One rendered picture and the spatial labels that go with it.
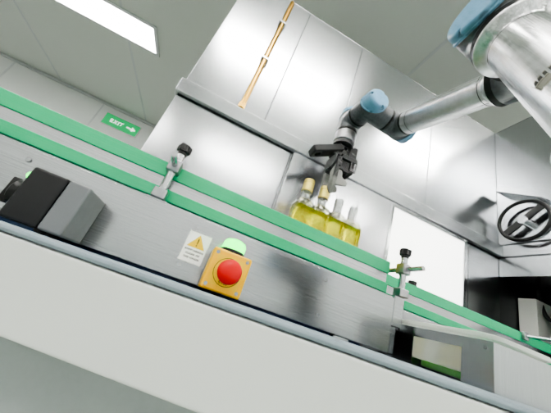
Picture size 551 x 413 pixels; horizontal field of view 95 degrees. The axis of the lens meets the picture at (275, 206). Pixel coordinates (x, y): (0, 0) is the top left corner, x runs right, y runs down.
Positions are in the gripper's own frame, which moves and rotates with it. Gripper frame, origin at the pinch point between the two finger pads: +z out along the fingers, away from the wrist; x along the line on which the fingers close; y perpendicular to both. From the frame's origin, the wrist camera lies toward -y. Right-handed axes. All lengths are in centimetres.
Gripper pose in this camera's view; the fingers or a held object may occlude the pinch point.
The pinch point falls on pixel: (325, 190)
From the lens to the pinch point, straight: 82.9
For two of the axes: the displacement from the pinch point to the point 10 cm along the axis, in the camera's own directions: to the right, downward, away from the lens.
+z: -3.1, 8.7, -3.8
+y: 8.9, 4.0, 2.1
